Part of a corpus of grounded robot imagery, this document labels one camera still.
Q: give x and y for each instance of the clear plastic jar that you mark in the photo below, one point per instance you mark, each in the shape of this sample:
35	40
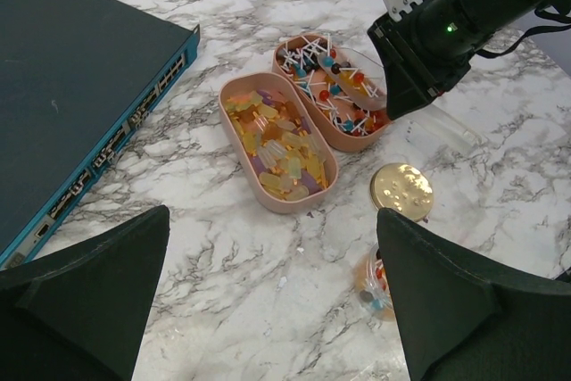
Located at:
371	286

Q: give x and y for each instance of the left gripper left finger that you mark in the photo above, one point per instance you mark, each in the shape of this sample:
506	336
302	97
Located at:
80	313

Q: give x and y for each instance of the gold jar lid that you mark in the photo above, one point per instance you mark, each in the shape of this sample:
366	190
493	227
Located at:
403	188

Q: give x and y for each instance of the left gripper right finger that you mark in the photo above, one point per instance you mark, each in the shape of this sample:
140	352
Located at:
463	316

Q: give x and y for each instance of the pink tray of lollipops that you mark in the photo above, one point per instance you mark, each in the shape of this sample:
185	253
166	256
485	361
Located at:
316	67

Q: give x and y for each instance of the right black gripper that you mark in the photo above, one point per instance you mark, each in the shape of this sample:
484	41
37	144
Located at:
429	51

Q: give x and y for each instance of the clear plastic scoop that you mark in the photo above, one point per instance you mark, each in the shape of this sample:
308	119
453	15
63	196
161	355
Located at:
379	86

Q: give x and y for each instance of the pink tray of popsicle candies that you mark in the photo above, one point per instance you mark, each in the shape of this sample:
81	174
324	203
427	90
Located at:
286	160

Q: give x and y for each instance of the dark blue network switch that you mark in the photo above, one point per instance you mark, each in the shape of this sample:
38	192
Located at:
78	78

